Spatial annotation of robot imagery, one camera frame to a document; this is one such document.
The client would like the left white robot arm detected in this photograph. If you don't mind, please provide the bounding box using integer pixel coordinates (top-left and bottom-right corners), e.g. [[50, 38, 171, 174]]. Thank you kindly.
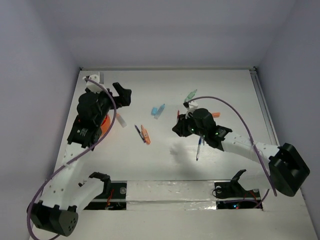
[[26, 79, 132, 240]]

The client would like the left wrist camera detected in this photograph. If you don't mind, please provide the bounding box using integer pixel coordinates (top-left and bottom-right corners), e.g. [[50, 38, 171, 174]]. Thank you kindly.
[[82, 71, 104, 93]]

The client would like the purple gel pen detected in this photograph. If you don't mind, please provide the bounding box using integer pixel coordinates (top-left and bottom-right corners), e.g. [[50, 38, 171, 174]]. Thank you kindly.
[[134, 125, 146, 143]]

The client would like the orange pen holder cup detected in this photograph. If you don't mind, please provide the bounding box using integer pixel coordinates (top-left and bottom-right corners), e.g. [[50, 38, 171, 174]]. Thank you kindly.
[[100, 114, 111, 137]]

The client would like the light blue highlighter cap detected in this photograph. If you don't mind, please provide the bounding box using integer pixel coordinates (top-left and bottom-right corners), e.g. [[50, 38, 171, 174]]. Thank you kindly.
[[151, 107, 158, 116]]

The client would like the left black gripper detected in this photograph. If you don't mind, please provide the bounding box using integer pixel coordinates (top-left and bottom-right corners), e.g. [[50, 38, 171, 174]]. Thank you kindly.
[[91, 82, 131, 126]]

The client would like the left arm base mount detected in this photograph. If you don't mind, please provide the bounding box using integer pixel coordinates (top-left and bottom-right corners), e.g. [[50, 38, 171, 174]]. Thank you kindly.
[[84, 181, 127, 211]]

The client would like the blue ballpoint pen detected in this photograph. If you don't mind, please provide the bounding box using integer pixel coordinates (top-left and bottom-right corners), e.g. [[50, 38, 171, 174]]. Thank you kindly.
[[196, 136, 204, 161]]

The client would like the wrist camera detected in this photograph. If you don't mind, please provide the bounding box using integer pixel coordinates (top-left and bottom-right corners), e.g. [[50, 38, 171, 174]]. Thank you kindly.
[[82, 71, 104, 93], [183, 101, 199, 119]]

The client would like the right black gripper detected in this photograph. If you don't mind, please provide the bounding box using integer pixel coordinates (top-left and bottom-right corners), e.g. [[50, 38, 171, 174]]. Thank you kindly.
[[171, 111, 207, 138]]

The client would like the small orange cap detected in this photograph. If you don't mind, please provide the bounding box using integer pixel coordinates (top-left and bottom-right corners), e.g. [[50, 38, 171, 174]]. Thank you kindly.
[[212, 112, 221, 118]]

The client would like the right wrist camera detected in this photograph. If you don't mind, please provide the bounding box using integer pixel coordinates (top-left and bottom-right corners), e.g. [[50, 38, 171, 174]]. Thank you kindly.
[[183, 101, 199, 119]]

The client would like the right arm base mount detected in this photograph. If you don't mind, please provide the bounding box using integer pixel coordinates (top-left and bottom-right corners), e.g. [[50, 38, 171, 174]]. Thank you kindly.
[[211, 169, 263, 210]]

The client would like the light blue highlighter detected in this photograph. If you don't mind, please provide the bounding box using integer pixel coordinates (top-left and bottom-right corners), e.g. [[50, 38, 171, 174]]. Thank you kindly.
[[154, 104, 165, 119]]

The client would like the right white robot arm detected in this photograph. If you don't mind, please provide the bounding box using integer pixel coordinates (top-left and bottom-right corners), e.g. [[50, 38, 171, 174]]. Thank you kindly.
[[172, 108, 310, 197]]

